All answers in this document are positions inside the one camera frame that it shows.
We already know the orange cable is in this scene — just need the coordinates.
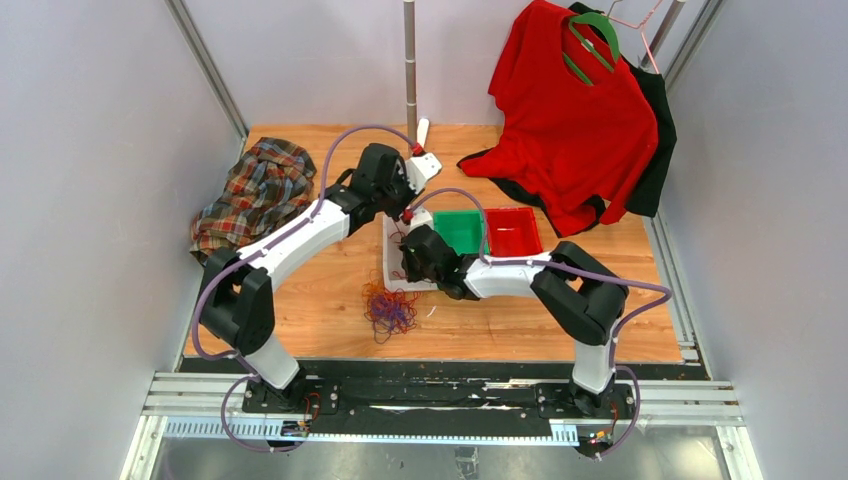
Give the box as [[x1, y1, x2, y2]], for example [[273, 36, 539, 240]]
[[360, 278, 399, 333]]

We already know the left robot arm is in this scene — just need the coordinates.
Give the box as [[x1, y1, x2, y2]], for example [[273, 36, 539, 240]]
[[191, 143, 442, 413]]

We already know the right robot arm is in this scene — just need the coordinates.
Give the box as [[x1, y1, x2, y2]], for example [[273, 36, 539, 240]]
[[399, 226, 629, 417]]

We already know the white plastic bin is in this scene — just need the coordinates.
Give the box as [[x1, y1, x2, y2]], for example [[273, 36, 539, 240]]
[[382, 216, 437, 292]]

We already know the green plastic bin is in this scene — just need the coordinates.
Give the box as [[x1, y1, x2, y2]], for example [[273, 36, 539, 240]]
[[433, 210, 484, 254]]

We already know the red plastic bin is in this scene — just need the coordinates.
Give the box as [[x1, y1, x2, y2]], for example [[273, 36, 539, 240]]
[[484, 207, 543, 257]]

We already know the plaid shirt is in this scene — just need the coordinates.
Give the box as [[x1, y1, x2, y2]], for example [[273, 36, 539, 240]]
[[189, 137, 316, 264]]

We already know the red t-shirt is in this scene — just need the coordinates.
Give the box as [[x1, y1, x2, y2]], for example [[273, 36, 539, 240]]
[[457, 0, 660, 237]]

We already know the clothes rack pole with base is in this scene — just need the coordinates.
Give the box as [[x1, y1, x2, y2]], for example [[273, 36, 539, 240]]
[[402, 0, 430, 147]]

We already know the black t-shirt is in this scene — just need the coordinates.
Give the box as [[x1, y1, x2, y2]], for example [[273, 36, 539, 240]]
[[490, 1, 678, 220]]

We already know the green hanger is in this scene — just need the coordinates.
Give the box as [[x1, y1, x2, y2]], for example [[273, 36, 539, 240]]
[[561, 12, 621, 86]]

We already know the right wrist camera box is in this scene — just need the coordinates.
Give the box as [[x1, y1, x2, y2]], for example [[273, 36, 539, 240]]
[[399, 207, 434, 234]]

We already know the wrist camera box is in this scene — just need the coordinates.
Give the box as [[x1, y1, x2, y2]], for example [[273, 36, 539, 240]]
[[404, 153, 442, 195], [399, 207, 434, 234]]

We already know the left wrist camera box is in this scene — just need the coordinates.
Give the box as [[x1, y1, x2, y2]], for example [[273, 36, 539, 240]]
[[404, 153, 442, 195]]

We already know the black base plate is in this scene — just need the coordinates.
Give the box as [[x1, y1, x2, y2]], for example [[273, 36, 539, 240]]
[[242, 359, 639, 438]]

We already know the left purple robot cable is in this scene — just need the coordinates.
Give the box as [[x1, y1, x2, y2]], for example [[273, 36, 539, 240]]
[[190, 124, 425, 456]]

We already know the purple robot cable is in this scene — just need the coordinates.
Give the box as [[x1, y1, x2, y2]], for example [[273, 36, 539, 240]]
[[405, 187, 674, 460], [190, 124, 425, 456]]

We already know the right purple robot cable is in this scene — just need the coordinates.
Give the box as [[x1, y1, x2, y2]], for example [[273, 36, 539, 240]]
[[405, 187, 674, 460]]

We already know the aluminium frame rail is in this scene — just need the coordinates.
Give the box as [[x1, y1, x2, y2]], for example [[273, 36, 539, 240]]
[[165, 0, 249, 141]]

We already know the pink wire hanger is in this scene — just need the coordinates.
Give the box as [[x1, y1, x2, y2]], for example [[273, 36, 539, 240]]
[[605, 0, 663, 74]]

